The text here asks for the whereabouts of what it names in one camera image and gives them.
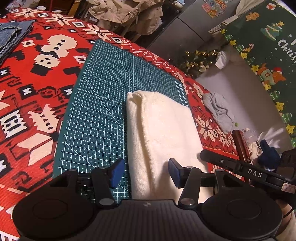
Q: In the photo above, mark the grey refrigerator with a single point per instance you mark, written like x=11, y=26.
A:
x=190, y=29

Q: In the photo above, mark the person's right hand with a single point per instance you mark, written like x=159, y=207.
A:
x=287, y=228

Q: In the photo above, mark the folded blue jeans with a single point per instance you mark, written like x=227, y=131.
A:
x=12, y=34

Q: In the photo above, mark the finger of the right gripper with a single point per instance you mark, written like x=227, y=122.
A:
x=221, y=161

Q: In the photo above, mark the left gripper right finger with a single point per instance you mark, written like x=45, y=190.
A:
x=189, y=179

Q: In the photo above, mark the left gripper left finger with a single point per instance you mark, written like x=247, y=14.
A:
x=105, y=179

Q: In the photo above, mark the beige jacket on chair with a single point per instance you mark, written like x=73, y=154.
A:
x=142, y=17

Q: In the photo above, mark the navy fluffy garment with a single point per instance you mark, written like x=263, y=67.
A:
x=269, y=158

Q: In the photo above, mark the small christmas tree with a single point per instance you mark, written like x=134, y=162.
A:
x=197, y=62

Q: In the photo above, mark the green christmas wall banner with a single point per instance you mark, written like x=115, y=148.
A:
x=263, y=34

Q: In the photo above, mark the green cutting mat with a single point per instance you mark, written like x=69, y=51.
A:
x=94, y=130

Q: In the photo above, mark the white knit sweater vest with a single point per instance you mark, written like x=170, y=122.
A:
x=159, y=128

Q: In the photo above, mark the red christmas pattern blanket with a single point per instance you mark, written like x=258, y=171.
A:
x=36, y=83

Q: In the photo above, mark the grey knit sweater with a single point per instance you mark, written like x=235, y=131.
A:
x=220, y=110

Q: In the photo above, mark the dark wooden side table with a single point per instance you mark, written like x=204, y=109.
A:
x=241, y=146

